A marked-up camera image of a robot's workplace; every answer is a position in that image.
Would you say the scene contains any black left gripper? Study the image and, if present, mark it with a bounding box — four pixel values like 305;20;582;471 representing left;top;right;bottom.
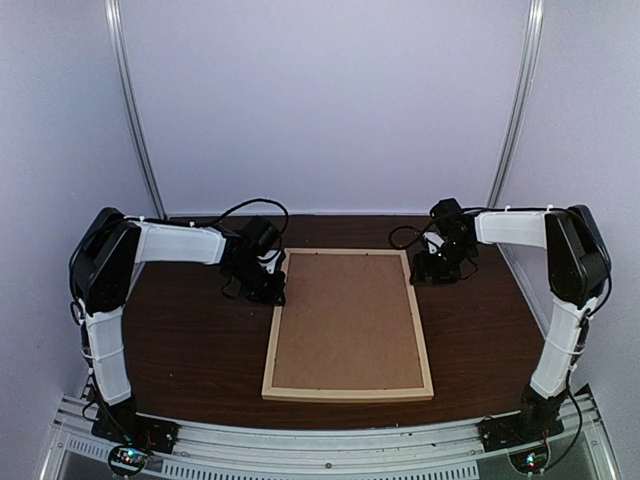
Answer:
228;258;287;306

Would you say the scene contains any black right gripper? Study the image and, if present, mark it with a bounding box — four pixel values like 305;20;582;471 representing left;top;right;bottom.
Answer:
411;238;477;285

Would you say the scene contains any brown backing board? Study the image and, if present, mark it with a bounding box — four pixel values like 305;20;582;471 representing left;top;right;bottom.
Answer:
272;253;424;390

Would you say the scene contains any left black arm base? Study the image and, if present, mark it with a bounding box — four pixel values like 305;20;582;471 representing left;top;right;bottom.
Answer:
91;398;179;454

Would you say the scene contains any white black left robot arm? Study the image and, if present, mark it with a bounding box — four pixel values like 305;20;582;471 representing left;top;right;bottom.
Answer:
69;207;286;444

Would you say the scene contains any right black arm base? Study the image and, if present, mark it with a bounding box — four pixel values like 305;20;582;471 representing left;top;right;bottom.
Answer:
477;386;568;452

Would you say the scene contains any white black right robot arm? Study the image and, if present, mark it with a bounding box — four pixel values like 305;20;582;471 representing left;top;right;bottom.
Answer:
410;198;612;442

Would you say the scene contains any right round circuit board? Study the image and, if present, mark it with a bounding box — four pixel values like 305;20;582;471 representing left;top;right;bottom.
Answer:
509;447;550;475

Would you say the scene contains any round circuit board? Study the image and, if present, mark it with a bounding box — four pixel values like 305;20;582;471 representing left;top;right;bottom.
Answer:
509;447;550;475
107;445;150;476

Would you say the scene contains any left round circuit board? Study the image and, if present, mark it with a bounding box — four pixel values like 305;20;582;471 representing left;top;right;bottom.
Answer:
107;445;150;476

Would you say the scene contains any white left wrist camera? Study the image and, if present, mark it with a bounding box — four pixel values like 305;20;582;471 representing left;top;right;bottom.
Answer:
258;249;286;274

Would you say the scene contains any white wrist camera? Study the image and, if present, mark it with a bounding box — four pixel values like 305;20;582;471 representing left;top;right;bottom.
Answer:
422;231;444;255
258;249;286;274

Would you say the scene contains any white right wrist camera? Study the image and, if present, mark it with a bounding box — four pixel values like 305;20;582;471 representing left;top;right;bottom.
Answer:
422;231;444;255

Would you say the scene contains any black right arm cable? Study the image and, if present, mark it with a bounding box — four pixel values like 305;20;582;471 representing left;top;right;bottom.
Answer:
388;219;476;281

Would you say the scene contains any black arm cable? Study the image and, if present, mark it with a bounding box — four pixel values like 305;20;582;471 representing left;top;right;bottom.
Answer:
149;198;290;249
388;219;476;281

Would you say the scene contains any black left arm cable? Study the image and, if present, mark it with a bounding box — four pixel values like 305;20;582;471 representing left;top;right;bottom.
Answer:
149;198;290;249

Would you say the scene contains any aluminium front rail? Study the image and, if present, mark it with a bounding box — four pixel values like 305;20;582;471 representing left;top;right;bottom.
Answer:
39;394;621;480

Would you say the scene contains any right aluminium corner post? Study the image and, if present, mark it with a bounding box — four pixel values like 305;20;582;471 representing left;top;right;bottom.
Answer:
487;0;545;208

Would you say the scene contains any aluminium corner post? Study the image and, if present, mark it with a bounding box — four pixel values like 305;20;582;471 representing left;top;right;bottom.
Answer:
487;0;545;208
104;0;167;219

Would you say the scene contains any left aluminium corner post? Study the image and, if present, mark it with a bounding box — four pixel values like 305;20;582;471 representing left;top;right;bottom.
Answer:
104;0;167;219

